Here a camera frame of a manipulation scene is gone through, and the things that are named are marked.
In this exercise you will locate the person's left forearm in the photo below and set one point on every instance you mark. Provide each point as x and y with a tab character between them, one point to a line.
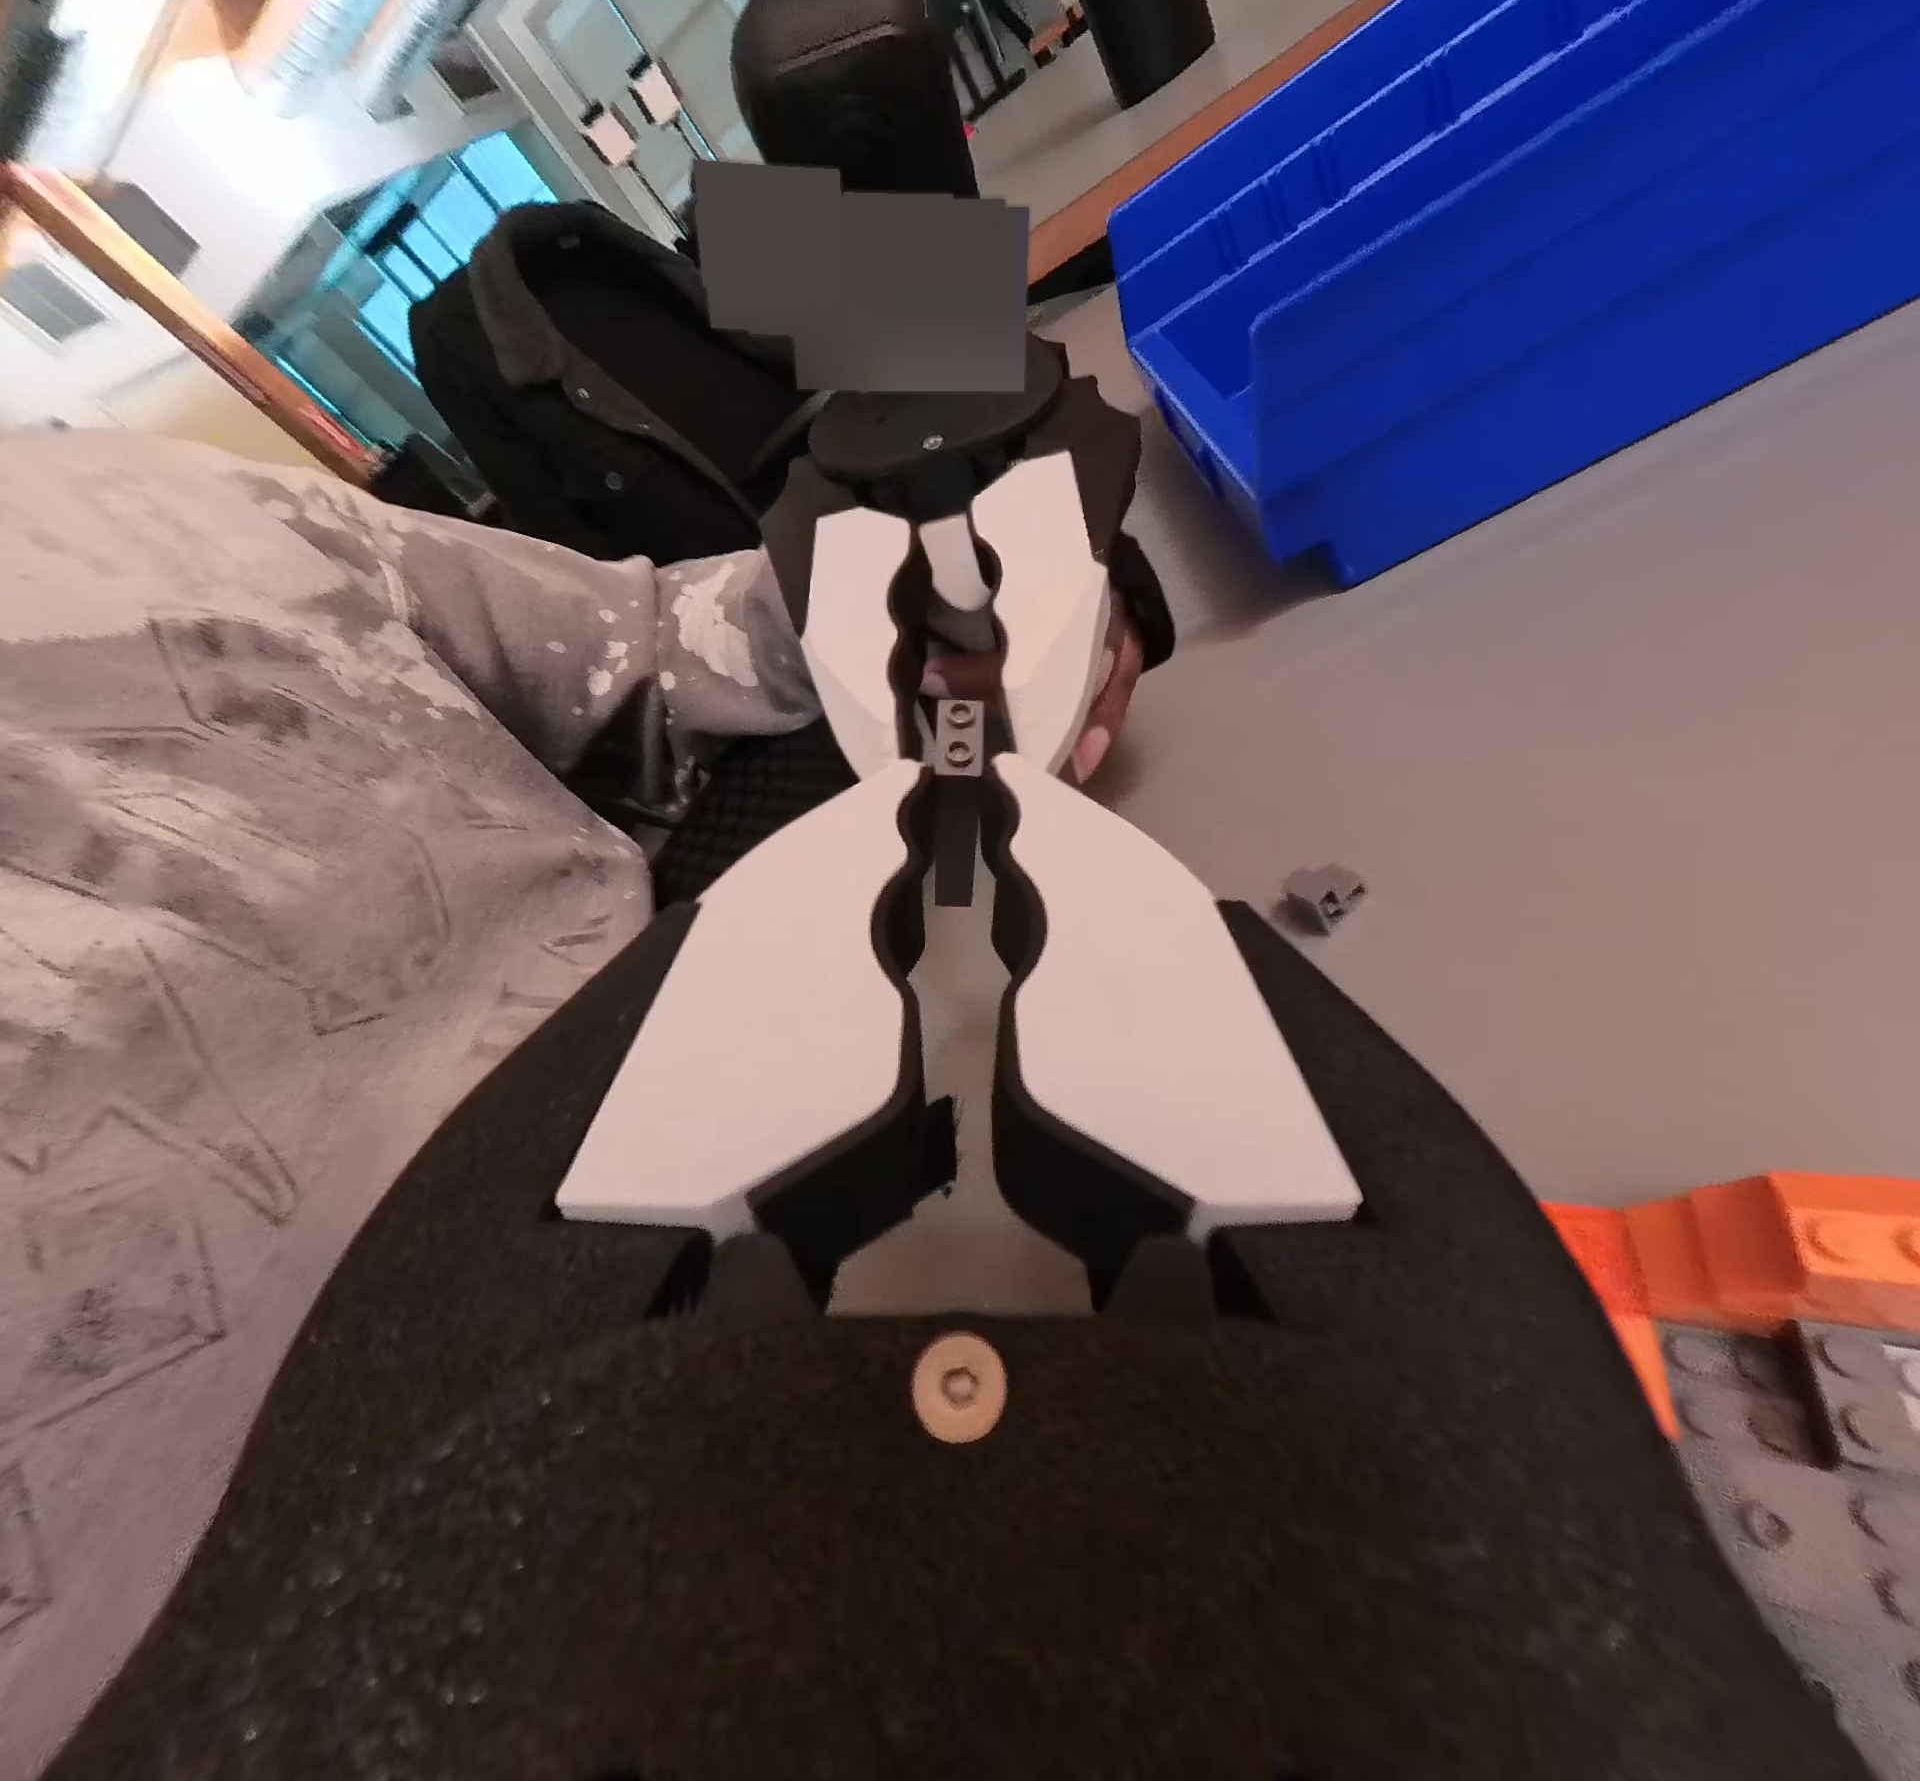
720	642

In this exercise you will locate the black jacket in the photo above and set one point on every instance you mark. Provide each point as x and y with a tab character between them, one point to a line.
601	356

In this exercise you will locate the tall dark grey lego pillar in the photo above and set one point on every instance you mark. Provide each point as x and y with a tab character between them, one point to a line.
960	747

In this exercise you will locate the grey and orange lego build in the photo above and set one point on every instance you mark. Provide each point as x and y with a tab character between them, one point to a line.
1771	1361

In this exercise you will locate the grey lego slope brick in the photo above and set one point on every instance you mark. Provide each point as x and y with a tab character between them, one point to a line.
1320	898

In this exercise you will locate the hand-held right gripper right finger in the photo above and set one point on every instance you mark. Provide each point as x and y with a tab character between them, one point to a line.
1171	1048

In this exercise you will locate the blue plastic storage bin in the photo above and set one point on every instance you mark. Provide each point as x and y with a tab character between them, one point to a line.
1575	356
1351	86

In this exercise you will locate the person's left hand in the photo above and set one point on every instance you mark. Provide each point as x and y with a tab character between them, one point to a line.
1103	723

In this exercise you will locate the black office chair seat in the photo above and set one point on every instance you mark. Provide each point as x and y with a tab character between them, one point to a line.
735	821

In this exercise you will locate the wooden office desk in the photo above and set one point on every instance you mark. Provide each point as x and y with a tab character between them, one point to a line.
1290	56

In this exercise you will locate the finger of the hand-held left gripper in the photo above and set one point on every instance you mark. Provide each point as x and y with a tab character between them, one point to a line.
1050	581
849	627

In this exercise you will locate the grey spotted sweatshirt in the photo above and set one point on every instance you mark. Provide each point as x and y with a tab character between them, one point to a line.
225	838

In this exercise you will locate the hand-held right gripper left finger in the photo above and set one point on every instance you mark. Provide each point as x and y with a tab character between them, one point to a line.
751	1048

